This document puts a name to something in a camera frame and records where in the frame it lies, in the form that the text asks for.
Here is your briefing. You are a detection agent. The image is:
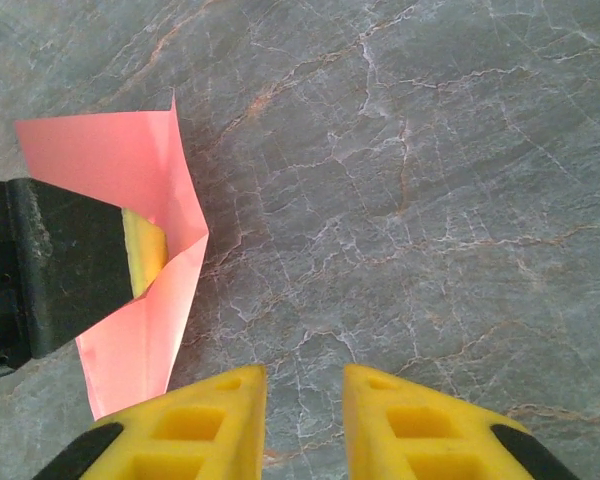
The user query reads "pink square paper sheet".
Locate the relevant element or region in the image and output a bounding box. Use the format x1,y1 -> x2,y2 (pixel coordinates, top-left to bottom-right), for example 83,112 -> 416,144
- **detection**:
13,88 -> 210,421

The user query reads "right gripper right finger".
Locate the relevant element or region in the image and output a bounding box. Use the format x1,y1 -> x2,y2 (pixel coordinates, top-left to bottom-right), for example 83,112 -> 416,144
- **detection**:
342,363 -> 581,480

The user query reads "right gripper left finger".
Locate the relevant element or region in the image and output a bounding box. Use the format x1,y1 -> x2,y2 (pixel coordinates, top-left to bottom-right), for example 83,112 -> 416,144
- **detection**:
32,364 -> 269,480

